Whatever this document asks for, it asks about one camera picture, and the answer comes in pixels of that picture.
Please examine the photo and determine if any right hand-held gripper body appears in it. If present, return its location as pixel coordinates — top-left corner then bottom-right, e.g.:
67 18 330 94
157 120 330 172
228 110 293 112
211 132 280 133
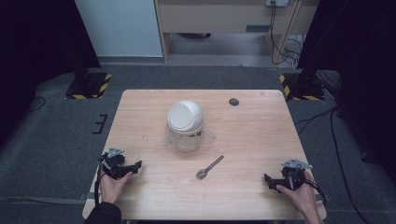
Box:
271 158 314 192

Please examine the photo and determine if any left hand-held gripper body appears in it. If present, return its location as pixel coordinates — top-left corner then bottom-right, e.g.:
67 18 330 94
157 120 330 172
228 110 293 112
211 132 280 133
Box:
99 147 135 180

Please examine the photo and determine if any metal spoon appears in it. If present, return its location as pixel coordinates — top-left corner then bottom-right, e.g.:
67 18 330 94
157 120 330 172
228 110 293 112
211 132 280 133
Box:
195 155 225 180

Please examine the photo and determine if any small clear white-lidded trash bin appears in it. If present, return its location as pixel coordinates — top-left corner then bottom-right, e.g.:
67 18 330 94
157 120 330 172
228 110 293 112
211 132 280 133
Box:
165 99 216 153

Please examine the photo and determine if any person's left hand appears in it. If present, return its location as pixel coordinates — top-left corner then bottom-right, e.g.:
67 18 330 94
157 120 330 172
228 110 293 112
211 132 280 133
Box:
98 165 134 205

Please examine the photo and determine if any person's right hand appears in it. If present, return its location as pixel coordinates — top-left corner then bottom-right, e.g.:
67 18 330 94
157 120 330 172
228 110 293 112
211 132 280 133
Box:
276 171 324 224

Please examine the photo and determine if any black stand base with striped tape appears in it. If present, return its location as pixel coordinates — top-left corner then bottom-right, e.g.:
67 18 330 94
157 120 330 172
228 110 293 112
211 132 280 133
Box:
64 72 113 100
278 72 326 102

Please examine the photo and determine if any black curtain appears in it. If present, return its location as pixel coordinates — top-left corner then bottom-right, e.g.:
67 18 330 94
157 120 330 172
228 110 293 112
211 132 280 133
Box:
296 0 396 185
0 0 102 147

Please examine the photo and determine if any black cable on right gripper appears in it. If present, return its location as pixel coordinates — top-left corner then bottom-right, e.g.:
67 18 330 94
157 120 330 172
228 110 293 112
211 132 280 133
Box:
304 178 329 204

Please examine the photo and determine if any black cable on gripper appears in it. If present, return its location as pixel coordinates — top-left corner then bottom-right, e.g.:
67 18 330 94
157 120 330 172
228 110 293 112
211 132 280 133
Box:
304 178 329 204
93 157 107 207

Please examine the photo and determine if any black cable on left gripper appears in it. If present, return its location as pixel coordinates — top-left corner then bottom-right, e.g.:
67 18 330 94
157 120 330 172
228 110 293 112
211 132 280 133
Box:
93 157 107 207

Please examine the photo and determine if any black bracket on floor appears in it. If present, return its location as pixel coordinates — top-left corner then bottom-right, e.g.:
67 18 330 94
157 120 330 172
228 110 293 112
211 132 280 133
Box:
92 113 109 135

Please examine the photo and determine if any thin black floor cable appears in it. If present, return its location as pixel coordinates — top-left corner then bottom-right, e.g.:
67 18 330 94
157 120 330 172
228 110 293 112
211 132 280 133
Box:
27 95 47 114

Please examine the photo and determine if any bundle of black cables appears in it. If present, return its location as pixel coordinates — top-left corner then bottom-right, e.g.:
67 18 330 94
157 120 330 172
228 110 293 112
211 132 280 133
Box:
269 0 304 66

